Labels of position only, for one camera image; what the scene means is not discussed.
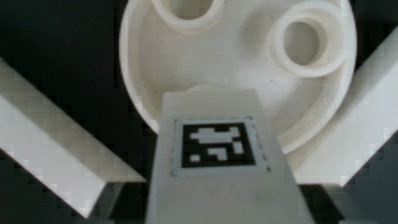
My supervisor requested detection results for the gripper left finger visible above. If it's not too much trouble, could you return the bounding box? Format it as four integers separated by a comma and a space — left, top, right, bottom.
87, 183, 124, 224

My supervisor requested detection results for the white stool leg with tag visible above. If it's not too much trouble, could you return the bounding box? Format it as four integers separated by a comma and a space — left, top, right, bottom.
145, 85, 314, 224

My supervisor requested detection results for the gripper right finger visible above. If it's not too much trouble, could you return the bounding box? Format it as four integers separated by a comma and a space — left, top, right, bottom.
307, 185, 350, 224

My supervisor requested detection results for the white L-shaped obstacle frame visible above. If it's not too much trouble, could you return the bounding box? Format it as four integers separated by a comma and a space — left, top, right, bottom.
0, 26, 398, 221

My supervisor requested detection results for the white round stool seat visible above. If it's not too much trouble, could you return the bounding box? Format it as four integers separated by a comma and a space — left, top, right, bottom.
119, 0, 357, 152

